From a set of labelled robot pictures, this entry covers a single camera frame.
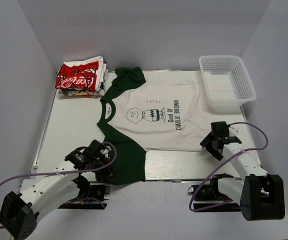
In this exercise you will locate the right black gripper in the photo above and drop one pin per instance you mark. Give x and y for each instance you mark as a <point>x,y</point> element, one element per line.
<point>216,153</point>

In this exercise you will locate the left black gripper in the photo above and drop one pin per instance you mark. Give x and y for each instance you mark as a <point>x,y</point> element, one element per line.
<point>107,175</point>

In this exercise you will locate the white green raglan t-shirt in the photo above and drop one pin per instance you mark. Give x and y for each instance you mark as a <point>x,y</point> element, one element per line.
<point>139,115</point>

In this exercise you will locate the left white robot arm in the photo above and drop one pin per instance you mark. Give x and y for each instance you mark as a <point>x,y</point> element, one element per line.
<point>21,212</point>

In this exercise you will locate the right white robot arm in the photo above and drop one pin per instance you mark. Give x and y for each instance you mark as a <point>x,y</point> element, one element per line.
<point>259,194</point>

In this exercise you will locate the white plastic mesh basket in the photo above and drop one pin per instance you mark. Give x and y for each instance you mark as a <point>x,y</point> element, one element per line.
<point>226,80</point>

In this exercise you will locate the cartoon print folded t-shirt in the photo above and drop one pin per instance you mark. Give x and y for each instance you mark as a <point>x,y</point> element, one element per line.
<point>84,93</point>

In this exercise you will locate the red white folded t-shirt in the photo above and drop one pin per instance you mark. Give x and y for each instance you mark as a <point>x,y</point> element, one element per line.
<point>84,74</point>

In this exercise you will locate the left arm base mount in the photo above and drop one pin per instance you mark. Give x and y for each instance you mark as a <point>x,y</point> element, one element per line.
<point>94,197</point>

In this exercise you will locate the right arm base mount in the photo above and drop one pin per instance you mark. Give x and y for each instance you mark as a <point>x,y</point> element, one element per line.
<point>209,195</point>

